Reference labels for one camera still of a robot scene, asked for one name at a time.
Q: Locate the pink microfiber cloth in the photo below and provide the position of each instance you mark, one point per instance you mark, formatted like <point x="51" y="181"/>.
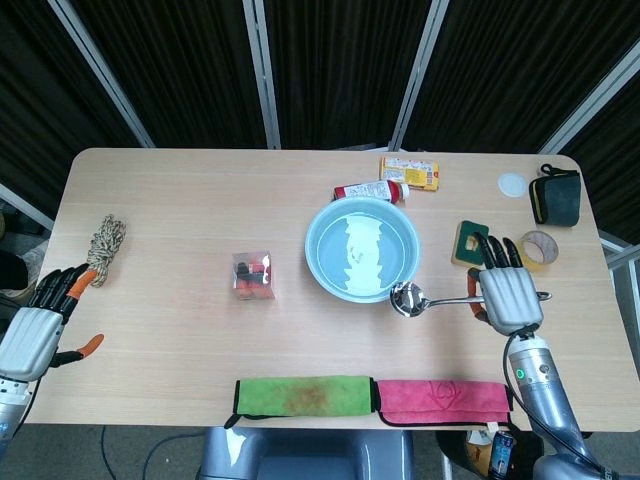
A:
<point x="440" y="400"/>

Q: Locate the dark grey folded cloth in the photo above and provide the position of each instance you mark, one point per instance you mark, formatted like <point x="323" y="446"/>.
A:
<point x="557" y="197"/>

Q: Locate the metal ladle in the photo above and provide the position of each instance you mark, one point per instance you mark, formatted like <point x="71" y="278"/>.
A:
<point x="407" y="298"/>

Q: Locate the red labelled bottle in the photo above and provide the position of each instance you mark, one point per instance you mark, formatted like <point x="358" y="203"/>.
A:
<point x="370" y="191"/>

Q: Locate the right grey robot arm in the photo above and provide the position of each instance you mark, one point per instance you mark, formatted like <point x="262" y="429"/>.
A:
<point x="537" y="380"/>

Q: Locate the white round table grommet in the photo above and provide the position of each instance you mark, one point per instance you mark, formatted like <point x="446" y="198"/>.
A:
<point x="513" y="185"/>

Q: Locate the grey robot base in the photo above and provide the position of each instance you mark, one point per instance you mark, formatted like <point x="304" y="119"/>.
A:
<point x="300" y="455"/>

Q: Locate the yellow snack packet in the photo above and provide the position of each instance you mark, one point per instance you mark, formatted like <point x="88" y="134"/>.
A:
<point x="410" y="172"/>

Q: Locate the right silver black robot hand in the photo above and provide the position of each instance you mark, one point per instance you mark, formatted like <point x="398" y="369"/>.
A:
<point x="510" y="300"/>

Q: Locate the clear box with orange items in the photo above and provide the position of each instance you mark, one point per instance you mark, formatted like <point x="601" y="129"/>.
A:
<point x="252" y="277"/>

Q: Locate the yellow green scouring sponge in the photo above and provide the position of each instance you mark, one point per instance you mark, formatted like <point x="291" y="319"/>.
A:
<point x="465" y="240"/>

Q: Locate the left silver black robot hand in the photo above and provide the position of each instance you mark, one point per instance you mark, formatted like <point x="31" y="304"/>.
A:
<point x="30" y="335"/>

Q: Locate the light blue bowl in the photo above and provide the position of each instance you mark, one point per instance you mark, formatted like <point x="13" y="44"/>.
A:
<point x="325" y="250"/>

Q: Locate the grey metal partition post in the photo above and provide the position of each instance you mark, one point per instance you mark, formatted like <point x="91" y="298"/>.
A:
<point x="595" y="100"/>
<point x="262" y="75"/>
<point x="25" y="205"/>
<point x="100" y="70"/>
<point x="418" y="75"/>

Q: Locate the green microfiber cloth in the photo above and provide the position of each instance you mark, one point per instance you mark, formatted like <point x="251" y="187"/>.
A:
<point x="300" y="395"/>

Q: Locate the blue drink can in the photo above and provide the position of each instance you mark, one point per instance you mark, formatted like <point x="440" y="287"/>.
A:
<point x="502" y="450"/>

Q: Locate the clear yellowish tape roll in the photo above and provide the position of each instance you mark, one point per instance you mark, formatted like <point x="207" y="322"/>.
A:
<point x="530" y="257"/>

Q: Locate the black waste bin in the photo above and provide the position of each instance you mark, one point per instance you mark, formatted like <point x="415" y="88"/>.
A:
<point x="455" y="450"/>

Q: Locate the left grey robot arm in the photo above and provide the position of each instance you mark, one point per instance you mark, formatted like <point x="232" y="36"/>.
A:
<point x="10" y="405"/>

